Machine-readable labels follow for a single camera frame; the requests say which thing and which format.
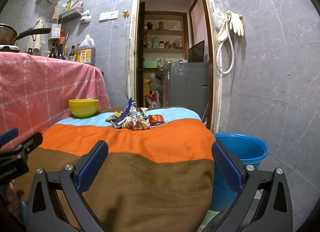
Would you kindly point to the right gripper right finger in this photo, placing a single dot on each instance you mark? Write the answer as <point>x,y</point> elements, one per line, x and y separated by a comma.
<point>263,201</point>

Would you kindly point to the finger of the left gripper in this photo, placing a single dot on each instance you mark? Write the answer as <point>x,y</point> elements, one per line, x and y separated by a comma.
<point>8,136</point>

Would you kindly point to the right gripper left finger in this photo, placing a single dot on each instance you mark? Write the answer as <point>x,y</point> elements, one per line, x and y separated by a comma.
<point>45,211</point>

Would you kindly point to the blue foil wrapper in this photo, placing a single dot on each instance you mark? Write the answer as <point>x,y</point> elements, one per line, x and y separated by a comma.
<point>130,104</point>

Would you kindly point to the yellow snack wrapper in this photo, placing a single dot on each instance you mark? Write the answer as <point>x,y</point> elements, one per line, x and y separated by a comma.
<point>114,117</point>

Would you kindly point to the red snack packet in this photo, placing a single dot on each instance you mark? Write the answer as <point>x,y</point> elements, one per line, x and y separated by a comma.
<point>156,119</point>

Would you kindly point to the person's left hand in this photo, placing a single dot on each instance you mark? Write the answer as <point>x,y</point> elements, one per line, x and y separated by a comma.
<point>13,200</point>

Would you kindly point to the pink checked cloth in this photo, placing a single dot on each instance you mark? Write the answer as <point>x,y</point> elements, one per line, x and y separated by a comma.
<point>35,91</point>

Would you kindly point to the yellow plastic bowl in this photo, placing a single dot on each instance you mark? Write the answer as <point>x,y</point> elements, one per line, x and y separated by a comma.
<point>83,108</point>

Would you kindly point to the hanging beige towel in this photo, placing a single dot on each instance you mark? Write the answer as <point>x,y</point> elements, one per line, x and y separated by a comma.
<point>35,42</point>

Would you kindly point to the dark sauce bottle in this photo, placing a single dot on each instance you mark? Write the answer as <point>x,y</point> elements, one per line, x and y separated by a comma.
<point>72,54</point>

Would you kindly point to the striped fleece table cover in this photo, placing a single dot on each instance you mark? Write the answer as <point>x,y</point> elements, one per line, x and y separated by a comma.
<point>157,179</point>

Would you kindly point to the large cooking oil jug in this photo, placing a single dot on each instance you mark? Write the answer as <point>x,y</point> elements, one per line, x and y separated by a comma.
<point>86,51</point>

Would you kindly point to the red white rice sack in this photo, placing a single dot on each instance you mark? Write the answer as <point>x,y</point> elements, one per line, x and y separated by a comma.
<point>153,100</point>

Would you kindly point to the grey washing machine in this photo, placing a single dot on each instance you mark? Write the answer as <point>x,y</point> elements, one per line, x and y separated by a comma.
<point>186,85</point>

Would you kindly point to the green box on shelf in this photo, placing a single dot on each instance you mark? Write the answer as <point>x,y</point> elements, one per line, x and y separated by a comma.
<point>150,65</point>

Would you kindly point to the black monitor screen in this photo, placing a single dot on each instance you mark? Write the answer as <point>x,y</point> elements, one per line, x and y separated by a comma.
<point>196,53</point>

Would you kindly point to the white rubber gloves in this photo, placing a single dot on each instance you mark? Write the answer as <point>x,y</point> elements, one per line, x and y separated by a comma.
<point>231,22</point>

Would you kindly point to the wooden storage shelf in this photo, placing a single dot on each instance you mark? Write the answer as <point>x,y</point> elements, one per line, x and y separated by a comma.
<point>166,36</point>

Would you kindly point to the black handled cooking pot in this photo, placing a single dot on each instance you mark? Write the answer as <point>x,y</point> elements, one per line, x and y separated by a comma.
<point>9,36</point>

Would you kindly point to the wire wall shelf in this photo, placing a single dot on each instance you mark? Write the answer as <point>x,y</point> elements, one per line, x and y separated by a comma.
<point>71,14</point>

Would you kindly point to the white wall switch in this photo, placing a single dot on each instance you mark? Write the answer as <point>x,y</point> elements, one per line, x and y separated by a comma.
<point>106,16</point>

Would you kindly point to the orange wall hook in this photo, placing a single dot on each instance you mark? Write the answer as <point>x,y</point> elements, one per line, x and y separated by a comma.
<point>126,13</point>

